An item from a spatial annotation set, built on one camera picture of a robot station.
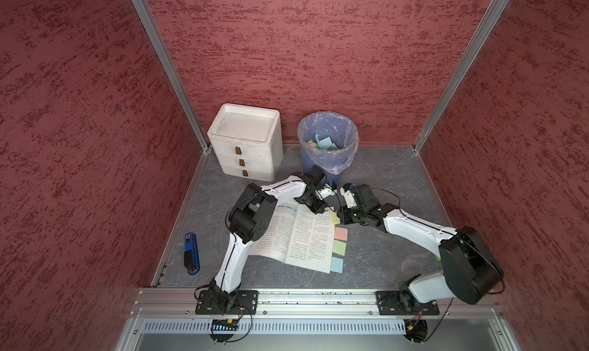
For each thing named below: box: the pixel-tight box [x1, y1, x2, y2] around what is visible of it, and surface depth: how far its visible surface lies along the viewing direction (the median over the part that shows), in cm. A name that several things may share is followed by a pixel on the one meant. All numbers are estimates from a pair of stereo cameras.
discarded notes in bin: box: [306, 134, 339, 151], surface depth 104 cm
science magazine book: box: [250, 202, 335, 274], surface depth 87 cm
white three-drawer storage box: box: [207, 103, 283, 183], surface depth 98 cm
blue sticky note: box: [329, 256, 344, 274], surface depth 84 cm
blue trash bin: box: [297, 110, 359, 184], surface depth 97 cm
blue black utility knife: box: [184, 232, 201, 276], surface depth 83 cm
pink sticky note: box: [333, 226, 349, 242], surface depth 91 cm
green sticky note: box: [332, 239, 347, 256], surface depth 87 cm
